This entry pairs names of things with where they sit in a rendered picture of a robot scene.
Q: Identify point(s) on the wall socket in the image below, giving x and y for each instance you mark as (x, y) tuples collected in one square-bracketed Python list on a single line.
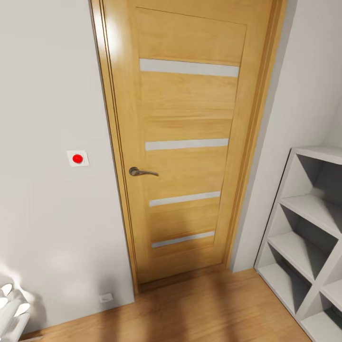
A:
[(106, 297)]

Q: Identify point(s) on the bookcase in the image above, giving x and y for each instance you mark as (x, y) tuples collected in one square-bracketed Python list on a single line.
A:
[(311, 307)]

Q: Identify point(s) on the door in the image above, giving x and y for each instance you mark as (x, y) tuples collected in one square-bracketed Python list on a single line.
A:
[(185, 85)]

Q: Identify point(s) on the electric switch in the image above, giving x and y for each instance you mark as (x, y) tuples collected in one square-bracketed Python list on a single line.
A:
[(78, 158)]

